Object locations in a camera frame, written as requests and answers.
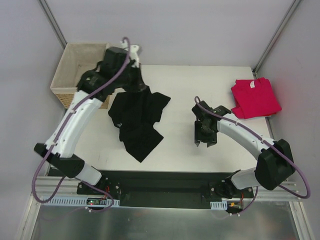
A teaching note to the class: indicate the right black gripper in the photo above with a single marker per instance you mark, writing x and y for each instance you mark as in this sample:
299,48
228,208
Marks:
205,136

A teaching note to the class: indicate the front aluminium rail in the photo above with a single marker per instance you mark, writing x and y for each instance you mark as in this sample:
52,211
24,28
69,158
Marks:
46,185

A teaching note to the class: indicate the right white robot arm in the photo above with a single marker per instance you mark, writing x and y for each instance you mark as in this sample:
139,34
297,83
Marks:
274,158

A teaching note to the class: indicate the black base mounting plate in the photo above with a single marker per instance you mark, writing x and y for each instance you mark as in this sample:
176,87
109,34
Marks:
151,189

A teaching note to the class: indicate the right slotted cable duct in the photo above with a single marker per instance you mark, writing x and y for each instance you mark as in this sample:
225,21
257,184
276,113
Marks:
219,205

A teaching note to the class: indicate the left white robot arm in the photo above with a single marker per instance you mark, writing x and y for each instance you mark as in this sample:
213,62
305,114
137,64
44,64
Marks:
59,149

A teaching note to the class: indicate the left slotted cable duct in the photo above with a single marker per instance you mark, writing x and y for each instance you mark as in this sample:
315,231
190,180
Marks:
68,201

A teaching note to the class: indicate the folded red t shirt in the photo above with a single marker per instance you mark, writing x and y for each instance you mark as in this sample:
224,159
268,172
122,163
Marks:
254,98

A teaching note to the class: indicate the wicker basket with liner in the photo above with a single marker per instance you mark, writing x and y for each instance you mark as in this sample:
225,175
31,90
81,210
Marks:
77,58

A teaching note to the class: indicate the black t shirt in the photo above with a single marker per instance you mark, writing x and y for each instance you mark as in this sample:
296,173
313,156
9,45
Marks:
134,114

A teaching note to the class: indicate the slotted cable duct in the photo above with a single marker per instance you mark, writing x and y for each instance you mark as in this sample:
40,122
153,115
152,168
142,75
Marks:
219,205
68,201

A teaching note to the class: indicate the left aluminium frame post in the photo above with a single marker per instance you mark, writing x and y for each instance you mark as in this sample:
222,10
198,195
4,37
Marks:
53,23

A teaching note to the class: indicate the right aluminium frame post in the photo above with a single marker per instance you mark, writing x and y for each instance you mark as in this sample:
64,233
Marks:
276,36

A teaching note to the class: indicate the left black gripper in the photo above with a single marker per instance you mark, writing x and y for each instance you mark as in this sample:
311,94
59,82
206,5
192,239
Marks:
136,81

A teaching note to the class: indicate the aluminium frame post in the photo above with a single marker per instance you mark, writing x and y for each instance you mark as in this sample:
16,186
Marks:
276,36
53,23

